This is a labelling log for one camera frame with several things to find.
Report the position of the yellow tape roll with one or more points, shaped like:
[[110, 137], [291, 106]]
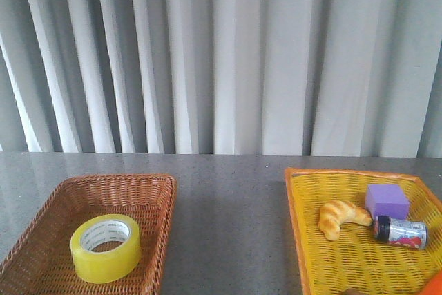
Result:
[[106, 248]]

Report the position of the grey pleated curtain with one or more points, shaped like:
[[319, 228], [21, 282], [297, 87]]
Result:
[[270, 77]]

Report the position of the toy croissant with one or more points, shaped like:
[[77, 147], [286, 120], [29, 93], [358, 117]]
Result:
[[337, 212]]

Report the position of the purple foam cube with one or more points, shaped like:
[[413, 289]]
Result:
[[386, 200]]

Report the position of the yellow orange plastic basket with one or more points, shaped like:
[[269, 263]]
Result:
[[356, 260]]

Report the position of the brown object at bottom edge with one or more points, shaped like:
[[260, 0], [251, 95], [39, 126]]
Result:
[[351, 291]]

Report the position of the small labelled jar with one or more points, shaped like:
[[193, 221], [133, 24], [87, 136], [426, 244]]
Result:
[[403, 233]]

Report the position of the brown wicker basket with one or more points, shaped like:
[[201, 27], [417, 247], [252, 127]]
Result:
[[41, 263]]

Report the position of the orange object at corner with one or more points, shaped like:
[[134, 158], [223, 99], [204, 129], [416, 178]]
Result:
[[433, 286]]

